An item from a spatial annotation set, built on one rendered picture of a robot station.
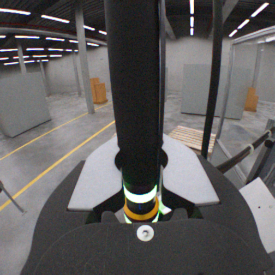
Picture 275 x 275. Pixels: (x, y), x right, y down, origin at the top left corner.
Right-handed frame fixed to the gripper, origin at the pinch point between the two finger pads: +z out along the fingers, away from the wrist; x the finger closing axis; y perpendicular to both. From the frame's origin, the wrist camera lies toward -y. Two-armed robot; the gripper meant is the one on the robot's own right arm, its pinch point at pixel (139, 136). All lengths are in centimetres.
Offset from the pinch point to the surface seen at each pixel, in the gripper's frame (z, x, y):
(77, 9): 568, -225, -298
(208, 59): 1068, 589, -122
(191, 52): 1120, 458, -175
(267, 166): 25, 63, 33
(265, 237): -3, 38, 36
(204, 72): 483, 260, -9
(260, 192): 11, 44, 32
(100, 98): 775, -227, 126
